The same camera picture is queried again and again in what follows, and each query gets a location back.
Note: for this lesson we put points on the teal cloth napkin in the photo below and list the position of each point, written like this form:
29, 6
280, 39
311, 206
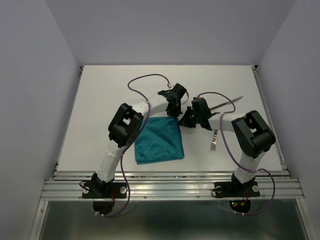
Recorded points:
160, 141

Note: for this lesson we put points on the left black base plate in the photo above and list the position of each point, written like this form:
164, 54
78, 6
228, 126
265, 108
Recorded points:
117, 190

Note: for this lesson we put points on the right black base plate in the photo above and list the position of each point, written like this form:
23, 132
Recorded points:
232, 189

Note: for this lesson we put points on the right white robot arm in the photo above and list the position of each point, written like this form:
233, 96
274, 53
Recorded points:
253, 134

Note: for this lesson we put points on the aluminium right side rail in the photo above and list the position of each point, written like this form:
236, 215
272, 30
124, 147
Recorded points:
283, 163

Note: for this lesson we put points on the aluminium rail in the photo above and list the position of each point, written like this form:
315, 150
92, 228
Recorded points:
283, 163
172, 186

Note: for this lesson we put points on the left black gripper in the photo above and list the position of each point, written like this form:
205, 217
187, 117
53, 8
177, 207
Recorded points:
177, 113

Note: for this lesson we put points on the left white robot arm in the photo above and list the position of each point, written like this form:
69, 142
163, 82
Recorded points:
124, 129

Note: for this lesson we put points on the metal fork black handle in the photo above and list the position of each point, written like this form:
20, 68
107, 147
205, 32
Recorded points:
214, 141

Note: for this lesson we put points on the aluminium front rail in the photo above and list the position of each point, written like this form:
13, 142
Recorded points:
172, 186

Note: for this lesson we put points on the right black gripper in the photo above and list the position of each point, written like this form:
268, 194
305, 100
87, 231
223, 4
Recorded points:
184, 121

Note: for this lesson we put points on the metal knife black handle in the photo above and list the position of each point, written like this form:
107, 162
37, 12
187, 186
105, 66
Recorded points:
226, 103

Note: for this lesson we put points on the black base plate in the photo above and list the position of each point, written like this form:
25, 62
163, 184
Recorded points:
117, 190
232, 189

